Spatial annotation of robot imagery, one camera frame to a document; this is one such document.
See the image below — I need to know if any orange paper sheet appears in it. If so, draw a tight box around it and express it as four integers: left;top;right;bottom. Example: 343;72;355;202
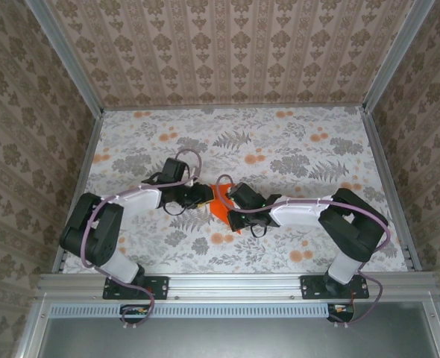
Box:
208;183;243;235

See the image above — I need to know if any grey metal panel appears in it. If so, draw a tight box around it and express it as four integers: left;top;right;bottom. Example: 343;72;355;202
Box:
37;316;436;358

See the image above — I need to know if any small connector board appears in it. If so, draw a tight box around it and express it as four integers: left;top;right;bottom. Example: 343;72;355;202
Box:
119;304;149;324
326;302;356;324

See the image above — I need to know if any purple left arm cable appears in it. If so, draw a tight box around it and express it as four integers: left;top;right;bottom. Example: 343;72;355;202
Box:
80;148;203;331

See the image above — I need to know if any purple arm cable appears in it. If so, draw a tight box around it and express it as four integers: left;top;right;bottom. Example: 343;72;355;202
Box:
80;148;203;331
215;173;392;330

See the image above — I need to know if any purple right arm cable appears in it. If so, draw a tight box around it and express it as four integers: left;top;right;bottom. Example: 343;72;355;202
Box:
215;173;392;330

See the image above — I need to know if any aluminium extrusion mounting rail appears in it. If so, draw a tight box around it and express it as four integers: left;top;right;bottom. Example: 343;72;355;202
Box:
36;271;440;299

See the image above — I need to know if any grey slotted cable duct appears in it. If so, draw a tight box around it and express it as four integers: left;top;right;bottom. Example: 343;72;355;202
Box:
49;302;332;319

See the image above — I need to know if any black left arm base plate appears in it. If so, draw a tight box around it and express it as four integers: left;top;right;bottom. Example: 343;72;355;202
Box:
102;274;169;301

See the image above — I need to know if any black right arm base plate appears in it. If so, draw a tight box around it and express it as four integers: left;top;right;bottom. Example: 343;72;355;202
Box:
301;274;370;301

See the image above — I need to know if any aluminium table edge rail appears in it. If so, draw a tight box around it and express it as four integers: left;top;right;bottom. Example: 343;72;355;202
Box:
101;105;366;112
51;110;105;275
361;107;422;273

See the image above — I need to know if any aluminium frame post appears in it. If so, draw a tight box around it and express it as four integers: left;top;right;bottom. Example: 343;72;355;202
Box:
362;0;436;113
24;0;105;115

